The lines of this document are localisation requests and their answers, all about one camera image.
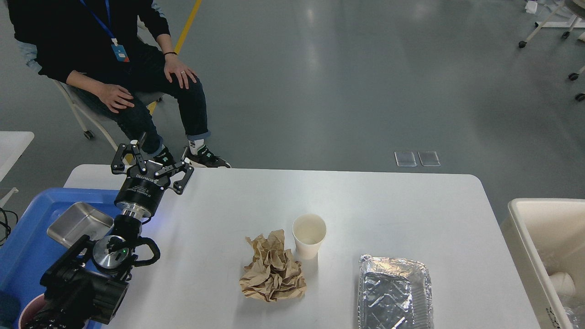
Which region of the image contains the clear floor plate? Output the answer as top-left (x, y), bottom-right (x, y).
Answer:
top-left (418, 151), bottom-right (441, 167)
top-left (394, 151), bottom-right (417, 167)

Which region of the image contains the crumpled brown paper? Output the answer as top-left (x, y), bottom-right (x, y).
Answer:
top-left (239, 229), bottom-right (307, 302)

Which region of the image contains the person in black sweater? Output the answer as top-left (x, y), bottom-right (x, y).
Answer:
top-left (6, 0), bottom-right (229, 167)

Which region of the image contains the white cup in bin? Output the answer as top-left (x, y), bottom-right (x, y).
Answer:
top-left (549, 271), bottom-right (576, 297)

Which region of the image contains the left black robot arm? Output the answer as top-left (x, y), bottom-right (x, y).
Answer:
top-left (18, 137), bottom-right (194, 329)

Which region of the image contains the blue plastic tray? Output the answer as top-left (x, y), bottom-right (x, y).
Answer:
top-left (0, 188), bottom-right (122, 318)

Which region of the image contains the aluminium foil tray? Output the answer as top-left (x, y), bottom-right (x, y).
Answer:
top-left (357, 254), bottom-right (434, 329)

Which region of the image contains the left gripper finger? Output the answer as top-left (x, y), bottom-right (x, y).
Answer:
top-left (153, 146), bottom-right (194, 195)
top-left (111, 133), bottom-right (149, 180)

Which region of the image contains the clear floor plate right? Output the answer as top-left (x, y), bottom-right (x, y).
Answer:
top-left (418, 151), bottom-right (441, 167)

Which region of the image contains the white side table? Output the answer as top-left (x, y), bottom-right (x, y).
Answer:
top-left (0, 131), bottom-right (35, 181)

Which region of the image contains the white bin right side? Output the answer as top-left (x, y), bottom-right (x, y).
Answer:
top-left (500, 198), bottom-right (585, 329)

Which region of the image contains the white paper cup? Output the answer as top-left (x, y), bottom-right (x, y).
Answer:
top-left (292, 214), bottom-right (327, 260)

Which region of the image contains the white rolling cart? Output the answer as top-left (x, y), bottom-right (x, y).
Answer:
top-left (518, 0), bottom-right (585, 49)

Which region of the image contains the white wheeled chair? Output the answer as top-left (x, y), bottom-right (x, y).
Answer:
top-left (16, 40), bottom-right (163, 150)

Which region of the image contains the black cables left edge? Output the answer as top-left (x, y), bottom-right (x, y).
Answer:
top-left (0, 207), bottom-right (19, 247)

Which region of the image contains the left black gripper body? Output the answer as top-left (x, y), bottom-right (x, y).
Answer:
top-left (114, 170), bottom-right (167, 218)

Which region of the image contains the pink mug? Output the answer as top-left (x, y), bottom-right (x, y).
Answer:
top-left (17, 294), bottom-right (46, 329)

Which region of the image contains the small stainless steel tray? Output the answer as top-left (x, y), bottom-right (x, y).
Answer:
top-left (47, 202), bottom-right (114, 249)

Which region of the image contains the clear floor plate left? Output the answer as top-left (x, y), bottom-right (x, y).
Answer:
top-left (394, 151), bottom-right (417, 167)

